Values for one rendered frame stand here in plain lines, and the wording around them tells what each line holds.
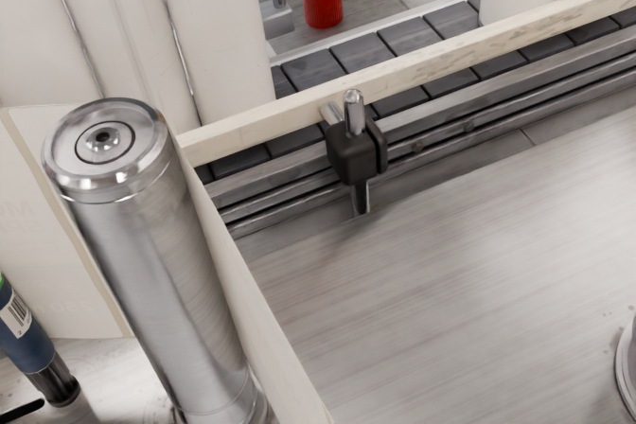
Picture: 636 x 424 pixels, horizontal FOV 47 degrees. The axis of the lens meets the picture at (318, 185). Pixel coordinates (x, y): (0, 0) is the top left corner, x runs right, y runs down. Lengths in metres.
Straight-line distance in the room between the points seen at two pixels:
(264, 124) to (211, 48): 0.06
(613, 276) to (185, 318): 0.24
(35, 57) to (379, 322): 0.22
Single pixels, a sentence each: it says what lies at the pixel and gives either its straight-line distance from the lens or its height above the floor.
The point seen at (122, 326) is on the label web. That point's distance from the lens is 0.35.
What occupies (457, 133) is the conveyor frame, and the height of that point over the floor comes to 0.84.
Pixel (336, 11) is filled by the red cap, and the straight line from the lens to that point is 0.64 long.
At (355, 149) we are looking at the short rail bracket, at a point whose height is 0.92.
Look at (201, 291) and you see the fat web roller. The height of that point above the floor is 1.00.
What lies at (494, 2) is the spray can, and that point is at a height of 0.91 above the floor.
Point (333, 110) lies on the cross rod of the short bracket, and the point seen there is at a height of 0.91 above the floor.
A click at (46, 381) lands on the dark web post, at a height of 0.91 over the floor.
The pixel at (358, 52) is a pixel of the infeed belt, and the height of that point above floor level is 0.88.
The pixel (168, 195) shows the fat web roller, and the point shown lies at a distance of 0.23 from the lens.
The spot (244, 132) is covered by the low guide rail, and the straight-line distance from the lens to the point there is 0.44.
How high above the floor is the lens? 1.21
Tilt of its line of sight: 48 degrees down
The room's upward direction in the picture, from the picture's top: 8 degrees counter-clockwise
